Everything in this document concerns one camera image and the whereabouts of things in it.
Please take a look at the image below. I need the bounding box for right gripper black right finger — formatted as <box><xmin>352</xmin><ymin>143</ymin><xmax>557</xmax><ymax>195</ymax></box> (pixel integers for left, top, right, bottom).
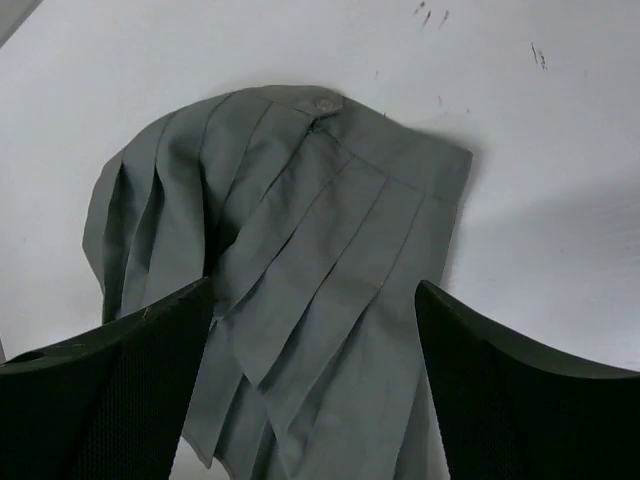
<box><xmin>415</xmin><ymin>280</ymin><xmax>639</xmax><ymax>479</ymax></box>

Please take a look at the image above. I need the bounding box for grey pleated skirt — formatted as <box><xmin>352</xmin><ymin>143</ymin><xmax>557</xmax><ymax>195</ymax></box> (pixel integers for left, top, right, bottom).
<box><xmin>83</xmin><ymin>86</ymin><xmax>472</xmax><ymax>479</ymax></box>

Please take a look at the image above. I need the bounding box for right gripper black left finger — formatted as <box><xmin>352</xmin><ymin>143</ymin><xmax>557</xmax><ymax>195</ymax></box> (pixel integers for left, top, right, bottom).
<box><xmin>1</xmin><ymin>278</ymin><xmax>213</xmax><ymax>480</ymax></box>

